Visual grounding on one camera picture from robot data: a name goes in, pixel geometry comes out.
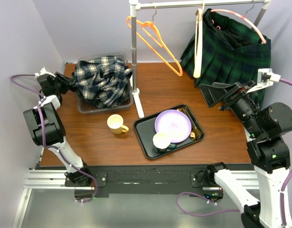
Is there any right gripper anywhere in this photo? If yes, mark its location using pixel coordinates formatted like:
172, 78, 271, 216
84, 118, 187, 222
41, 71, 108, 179
198, 79, 264, 136

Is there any green plaid skirt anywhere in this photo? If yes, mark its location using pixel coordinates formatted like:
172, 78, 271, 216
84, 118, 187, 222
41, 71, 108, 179
180, 9, 272, 110

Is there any navy white plaid skirt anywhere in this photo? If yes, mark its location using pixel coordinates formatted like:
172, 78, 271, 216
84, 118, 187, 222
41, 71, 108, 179
72, 56, 132, 109

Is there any pink hanger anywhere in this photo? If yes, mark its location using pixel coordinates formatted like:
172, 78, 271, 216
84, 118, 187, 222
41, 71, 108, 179
211, 9, 267, 44

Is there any cream wooden hanger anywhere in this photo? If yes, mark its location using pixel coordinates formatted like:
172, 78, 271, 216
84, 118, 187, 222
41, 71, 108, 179
193, 0, 205, 78

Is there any orange plastic hanger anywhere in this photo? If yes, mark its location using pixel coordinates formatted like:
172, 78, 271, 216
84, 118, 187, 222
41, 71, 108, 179
126, 3, 183, 76

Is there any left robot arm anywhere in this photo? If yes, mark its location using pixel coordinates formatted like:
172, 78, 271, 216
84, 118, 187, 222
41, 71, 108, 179
23, 68, 93, 186

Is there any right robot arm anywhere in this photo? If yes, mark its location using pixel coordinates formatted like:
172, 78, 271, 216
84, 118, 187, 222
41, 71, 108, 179
199, 81, 292, 228

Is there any clear plastic bin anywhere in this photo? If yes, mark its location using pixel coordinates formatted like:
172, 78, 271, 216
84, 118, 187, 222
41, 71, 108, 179
77, 52, 133, 114

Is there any gold spoon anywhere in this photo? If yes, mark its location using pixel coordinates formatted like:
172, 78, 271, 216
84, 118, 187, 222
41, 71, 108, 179
177, 107, 203, 141

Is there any purple plate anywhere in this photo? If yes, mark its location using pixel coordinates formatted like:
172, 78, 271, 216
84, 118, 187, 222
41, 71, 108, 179
154, 109, 192, 143

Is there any yellow mug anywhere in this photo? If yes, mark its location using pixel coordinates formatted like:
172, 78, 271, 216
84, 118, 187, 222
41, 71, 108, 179
107, 114, 129, 134

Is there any dark green cup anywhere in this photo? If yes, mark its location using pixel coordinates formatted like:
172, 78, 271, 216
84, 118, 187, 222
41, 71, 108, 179
154, 143, 177, 153

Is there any cream paper cup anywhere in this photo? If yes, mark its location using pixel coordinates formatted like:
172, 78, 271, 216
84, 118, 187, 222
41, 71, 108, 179
152, 133, 171, 153

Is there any black tray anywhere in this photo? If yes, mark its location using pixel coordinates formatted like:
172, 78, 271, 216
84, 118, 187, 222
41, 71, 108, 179
134, 104, 205, 160

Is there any white metal clothes rack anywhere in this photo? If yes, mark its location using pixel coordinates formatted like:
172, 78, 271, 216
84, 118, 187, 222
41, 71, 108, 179
129, 0, 270, 118

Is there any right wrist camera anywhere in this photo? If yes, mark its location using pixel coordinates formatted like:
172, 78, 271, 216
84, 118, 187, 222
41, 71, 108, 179
247, 68, 281, 94

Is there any aluminium frame rail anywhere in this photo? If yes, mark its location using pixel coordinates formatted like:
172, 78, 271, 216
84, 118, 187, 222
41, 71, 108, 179
12, 167, 94, 228

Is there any black mounting base plate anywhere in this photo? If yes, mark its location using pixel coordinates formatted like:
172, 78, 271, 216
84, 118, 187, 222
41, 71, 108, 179
35, 163, 255, 199

